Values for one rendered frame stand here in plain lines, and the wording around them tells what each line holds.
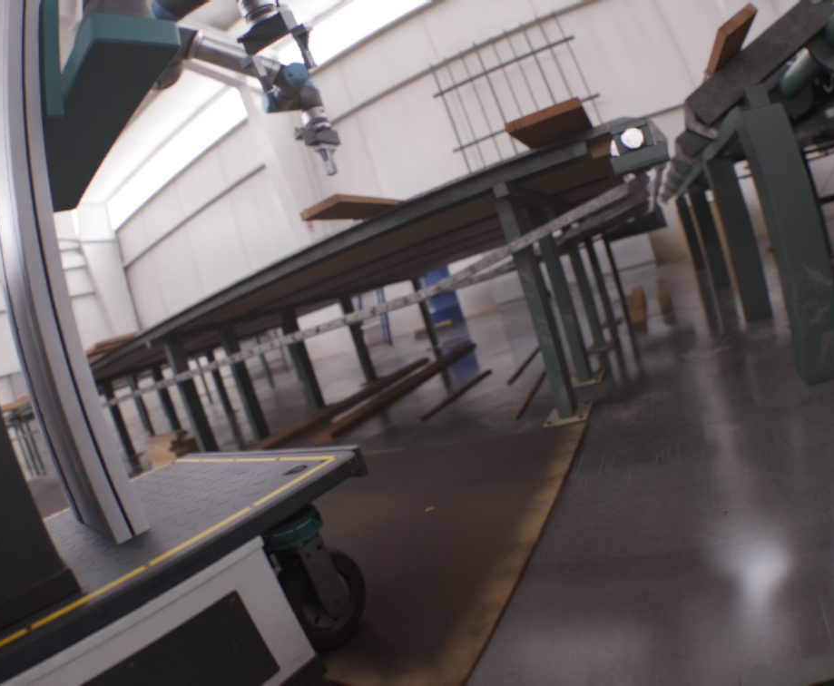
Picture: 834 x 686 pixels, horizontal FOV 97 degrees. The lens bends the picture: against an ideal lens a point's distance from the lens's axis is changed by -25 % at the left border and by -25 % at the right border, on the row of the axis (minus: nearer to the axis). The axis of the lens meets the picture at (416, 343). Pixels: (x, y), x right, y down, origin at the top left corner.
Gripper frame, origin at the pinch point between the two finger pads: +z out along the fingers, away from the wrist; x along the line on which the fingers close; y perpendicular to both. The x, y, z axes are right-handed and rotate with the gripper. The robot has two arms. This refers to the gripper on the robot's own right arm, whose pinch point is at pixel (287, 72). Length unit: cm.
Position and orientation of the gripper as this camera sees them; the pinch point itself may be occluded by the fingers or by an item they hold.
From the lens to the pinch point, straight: 118.0
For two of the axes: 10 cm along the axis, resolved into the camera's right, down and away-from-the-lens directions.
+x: 8.7, -1.0, -4.9
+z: 3.6, 8.0, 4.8
